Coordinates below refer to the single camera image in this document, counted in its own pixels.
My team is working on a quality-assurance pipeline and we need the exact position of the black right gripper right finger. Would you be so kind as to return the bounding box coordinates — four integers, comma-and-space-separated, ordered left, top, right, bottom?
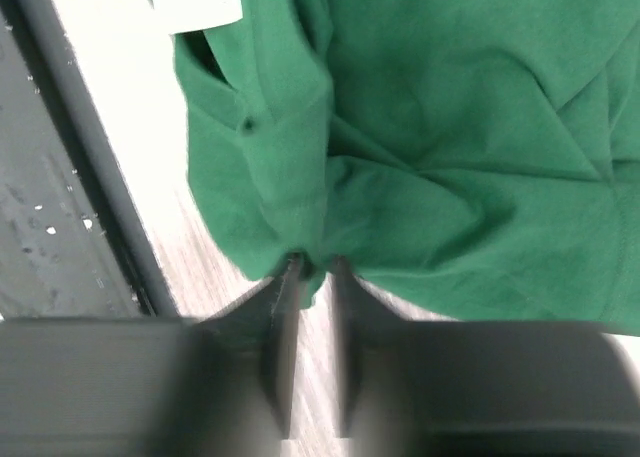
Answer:
332, 258, 639, 456

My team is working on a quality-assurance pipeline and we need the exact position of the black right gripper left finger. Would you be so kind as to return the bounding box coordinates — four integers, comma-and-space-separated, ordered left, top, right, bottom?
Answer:
1, 255, 303, 456

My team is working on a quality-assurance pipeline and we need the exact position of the green t-shirt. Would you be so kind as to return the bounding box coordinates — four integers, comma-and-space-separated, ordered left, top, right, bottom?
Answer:
174, 0, 639, 332

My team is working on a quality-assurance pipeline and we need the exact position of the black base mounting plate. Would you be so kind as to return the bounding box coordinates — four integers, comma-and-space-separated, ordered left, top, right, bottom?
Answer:
1, 0, 178, 319

